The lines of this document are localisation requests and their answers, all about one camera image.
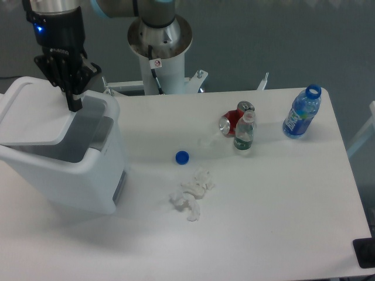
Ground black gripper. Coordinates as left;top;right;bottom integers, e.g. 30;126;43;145
25;5;101;112

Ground white trash can lid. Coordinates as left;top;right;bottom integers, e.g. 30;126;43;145
1;77;76;146

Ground white trash can body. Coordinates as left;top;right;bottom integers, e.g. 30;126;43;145
1;91;127;214

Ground blue bottle cap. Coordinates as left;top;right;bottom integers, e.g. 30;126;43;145
175;150;190;165

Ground crushed red soda can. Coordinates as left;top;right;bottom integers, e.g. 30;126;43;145
219;101;255;137

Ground crumpled white tissue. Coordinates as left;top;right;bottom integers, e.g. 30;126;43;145
169;167;215;222

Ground small clear green-label bottle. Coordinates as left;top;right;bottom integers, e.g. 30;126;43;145
233;109;256;150

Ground blue plastic drink bottle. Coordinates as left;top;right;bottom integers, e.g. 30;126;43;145
282;84;322;139

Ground white chair part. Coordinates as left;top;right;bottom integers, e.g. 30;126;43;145
346;101;374;159

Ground black device at edge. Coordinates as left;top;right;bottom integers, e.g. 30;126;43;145
353;238;374;269

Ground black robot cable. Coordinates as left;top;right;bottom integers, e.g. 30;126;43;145
148;45;165;95

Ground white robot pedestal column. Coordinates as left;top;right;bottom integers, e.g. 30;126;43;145
128;15;192;95

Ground white metal base frame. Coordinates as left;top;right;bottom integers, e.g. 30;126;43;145
101;69;270;97

